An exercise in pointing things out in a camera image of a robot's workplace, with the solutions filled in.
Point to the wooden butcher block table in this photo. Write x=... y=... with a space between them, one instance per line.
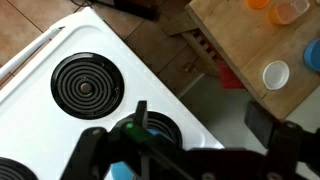
x=240 y=40

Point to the white electric stove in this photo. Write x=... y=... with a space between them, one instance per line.
x=33 y=126

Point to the blue plastic container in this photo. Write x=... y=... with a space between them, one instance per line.
x=314 y=55

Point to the red cloth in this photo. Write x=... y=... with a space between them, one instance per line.
x=230 y=78

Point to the small black coil burner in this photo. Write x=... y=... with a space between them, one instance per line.
x=86 y=85

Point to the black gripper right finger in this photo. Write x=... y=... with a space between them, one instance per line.
x=290 y=150

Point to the clear container orange contents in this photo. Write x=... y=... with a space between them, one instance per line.
x=283 y=12

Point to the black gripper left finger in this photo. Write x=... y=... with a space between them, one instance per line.
x=90 y=153

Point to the white round lid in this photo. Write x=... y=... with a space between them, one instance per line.
x=276 y=75

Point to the orange plastic cup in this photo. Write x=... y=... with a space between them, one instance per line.
x=256 y=3

